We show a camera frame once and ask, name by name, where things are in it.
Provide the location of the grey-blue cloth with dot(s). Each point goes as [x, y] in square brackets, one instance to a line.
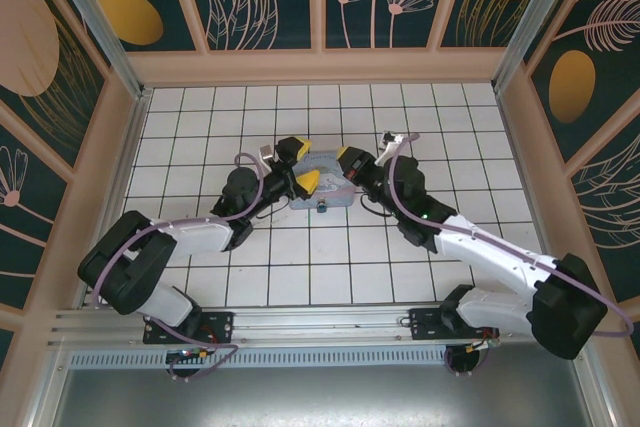
[330, 182]

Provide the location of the small blue padlock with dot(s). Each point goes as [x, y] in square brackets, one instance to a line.
[321, 206]

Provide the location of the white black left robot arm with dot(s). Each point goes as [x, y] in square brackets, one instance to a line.
[195, 234]

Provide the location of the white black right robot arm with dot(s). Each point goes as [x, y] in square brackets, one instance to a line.
[490, 252]

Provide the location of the left base connector board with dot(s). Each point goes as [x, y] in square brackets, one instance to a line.
[187, 354]

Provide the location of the base connector board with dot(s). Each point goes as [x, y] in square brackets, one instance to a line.
[482, 344]
[187, 354]

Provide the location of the right base connector board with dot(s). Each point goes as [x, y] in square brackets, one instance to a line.
[482, 344]

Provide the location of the grey metal sheet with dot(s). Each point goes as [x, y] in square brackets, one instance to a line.
[320, 397]

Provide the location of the aluminium side rail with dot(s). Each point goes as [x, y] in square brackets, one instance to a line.
[515, 147]
[135, 137]

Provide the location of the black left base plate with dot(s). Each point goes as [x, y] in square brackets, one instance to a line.
[220, 327]

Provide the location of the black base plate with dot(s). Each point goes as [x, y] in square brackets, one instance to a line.
[425, 324]
[220, 327]

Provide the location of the aluminium mounting rail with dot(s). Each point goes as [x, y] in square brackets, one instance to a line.
[320, 322]

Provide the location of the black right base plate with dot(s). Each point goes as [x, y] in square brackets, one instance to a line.
[425, 324]

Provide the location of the aluminium corner post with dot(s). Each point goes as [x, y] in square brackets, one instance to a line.
[540, 12]
[100, 22]

